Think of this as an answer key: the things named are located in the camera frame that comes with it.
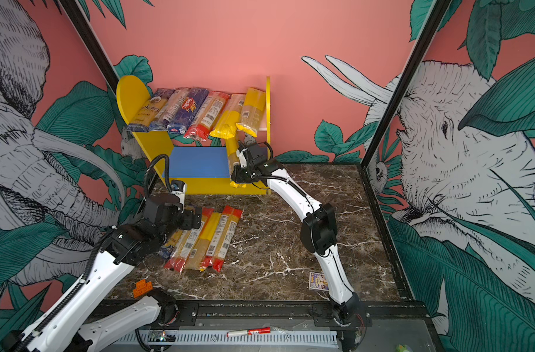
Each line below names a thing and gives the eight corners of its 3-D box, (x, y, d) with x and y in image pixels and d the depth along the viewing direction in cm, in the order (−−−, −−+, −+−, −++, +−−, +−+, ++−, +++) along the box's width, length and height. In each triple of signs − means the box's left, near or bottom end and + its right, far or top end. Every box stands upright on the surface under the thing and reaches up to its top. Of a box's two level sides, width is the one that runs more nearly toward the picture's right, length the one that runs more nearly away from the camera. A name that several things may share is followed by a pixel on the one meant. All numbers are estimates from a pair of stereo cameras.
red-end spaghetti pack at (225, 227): (200, 270, 86) (197, 266, 82) (225, 210, 104) (224, 205, 100) (220, 274, 85) (218, 271, 81) (242, 213, 103) (241, 208, 99)
